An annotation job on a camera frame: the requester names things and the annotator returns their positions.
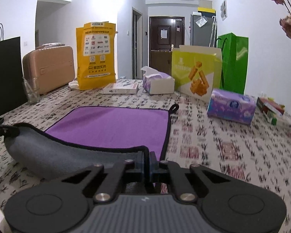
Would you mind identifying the calligraphy print tablecloth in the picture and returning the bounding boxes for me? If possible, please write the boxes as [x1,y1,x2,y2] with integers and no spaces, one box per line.
[4,86,291,232]

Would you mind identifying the black paper shopping bag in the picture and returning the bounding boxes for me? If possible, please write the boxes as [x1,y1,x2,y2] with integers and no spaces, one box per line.
[0,23,27,116]

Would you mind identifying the open white tissue box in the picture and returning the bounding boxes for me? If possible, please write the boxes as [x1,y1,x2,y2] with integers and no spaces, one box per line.
[141,66,175,95]

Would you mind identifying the dark brown entrance door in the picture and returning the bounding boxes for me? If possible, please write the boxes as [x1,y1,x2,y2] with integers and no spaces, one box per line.
[149,16,185,66]

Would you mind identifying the yellow black box on fridge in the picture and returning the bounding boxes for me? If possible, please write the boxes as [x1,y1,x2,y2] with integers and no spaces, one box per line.
[197,7,216,17]

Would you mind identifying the green snack box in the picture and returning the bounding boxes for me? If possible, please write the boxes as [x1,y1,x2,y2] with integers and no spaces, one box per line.
[171,45,222,102]

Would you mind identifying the purple tissue pack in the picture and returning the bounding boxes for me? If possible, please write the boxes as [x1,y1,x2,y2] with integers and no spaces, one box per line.
[207,88,256,125]

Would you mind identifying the clear drinking glass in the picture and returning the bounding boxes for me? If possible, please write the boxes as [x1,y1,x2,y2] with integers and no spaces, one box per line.
[23,78,40,105]

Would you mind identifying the flat white box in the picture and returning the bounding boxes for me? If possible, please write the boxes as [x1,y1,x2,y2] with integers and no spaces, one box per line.
[102,83,138,94]

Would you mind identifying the green gift bag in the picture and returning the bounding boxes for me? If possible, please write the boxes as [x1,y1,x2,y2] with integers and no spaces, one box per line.
[217,33,249,94]

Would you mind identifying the grey refrigerator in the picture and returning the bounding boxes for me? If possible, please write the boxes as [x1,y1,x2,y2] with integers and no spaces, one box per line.
[190,12,217,47]

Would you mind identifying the small red green box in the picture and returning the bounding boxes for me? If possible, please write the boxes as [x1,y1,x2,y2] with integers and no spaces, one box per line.
[256,97,291,130]

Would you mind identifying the yellow paper bag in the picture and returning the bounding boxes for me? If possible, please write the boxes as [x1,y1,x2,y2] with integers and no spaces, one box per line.
[76,22,116,90]

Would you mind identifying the rose gold suitcase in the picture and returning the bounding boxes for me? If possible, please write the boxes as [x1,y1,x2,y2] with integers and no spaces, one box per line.
[22,43,75,95]

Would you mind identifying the wall picture frame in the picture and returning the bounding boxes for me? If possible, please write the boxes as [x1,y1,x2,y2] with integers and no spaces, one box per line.
[220,0,228,21]

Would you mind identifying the purple and grey towel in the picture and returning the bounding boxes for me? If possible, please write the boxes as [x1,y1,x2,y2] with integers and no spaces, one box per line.
[4,104,179,180]

